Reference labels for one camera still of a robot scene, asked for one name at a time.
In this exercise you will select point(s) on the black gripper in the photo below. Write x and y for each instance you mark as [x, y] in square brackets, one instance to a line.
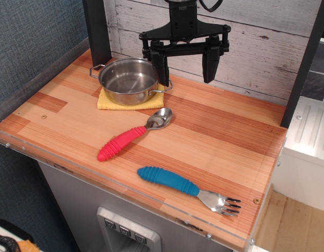
[185, 35]

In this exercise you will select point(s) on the blue handled fork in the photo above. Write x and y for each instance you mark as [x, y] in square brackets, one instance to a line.
[214, 201]

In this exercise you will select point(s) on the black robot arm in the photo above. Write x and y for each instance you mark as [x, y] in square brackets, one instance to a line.
[180, 2]

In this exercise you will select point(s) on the stainless steel pot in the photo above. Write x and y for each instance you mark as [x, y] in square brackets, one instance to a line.
[128, 81]

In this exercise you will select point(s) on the white toy sink unit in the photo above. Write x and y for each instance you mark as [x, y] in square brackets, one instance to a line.
[300, 168]

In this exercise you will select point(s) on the grey cabinet with dispenser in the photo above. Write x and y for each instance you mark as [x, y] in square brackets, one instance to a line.
[79, 202]

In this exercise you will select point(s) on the clear acrylic edge guard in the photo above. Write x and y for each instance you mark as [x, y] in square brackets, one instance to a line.
[237, 164]

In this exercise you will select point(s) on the red handled spoon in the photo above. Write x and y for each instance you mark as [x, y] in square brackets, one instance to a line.
[158, 120]

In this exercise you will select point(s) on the left black post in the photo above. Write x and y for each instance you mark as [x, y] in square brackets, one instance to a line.
[97, 31]

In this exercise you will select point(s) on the black post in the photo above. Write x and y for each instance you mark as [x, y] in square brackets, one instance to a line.
[312, 45]
[97, 31]

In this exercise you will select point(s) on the right black post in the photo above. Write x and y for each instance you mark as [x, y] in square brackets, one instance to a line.
[312, 45]

